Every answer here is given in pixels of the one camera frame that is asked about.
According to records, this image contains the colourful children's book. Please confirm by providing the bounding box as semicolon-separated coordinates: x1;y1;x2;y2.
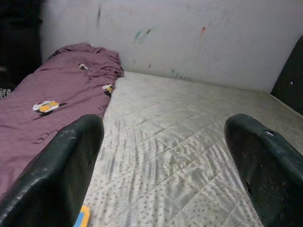
74;205;92;227

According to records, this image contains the white quilted mattress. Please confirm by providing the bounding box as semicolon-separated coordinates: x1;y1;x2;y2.
82;70;303;227

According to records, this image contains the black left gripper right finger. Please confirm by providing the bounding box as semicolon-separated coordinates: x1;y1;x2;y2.
223;113;303;227

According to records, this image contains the purple printed blanket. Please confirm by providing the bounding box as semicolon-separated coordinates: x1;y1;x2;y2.
0;42;125;197

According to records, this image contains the black tufted headboard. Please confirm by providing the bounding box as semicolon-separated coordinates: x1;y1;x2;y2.
271;35;303;116

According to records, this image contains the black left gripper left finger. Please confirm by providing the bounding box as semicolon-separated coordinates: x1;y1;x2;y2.
0;114;105;227

